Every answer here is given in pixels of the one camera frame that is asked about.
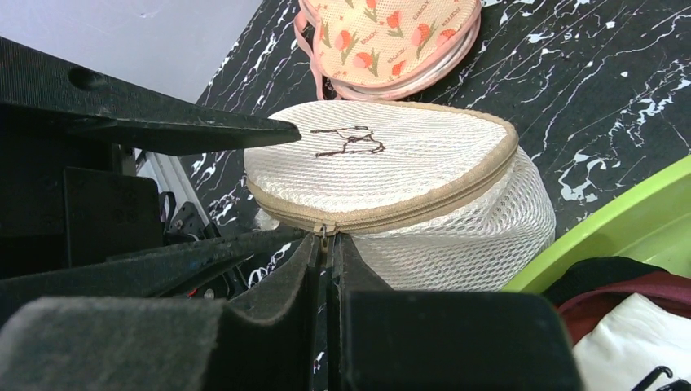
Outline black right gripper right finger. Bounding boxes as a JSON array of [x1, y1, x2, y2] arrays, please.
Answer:
[[326, 235, 583, 390]]

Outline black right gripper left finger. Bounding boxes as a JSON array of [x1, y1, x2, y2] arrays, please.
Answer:
[[1, 236, 319, 390]]

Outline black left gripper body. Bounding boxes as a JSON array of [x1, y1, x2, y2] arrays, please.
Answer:
[[1, 128, 231, 298]]

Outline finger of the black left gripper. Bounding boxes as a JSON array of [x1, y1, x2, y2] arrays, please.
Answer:
[[1, 227, 306, 324], [1, 38, 301, 156]]

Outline white mesh laundry bag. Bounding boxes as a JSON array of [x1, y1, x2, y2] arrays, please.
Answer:
[[244, 100, 556, 291]]

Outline floral print laundry bag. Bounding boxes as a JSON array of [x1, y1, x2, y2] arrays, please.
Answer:
[[293, 0, 482, 101]]

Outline black garment in basin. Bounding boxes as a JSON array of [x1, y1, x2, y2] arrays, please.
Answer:
[[541, 256, 668, 306]]

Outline white garment in basin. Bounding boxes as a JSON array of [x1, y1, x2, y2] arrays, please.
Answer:
[[573, 293, 690, 390]]

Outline green plastic basin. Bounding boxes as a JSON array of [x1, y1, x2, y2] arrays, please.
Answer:
[[504, 157, 690, 293]]

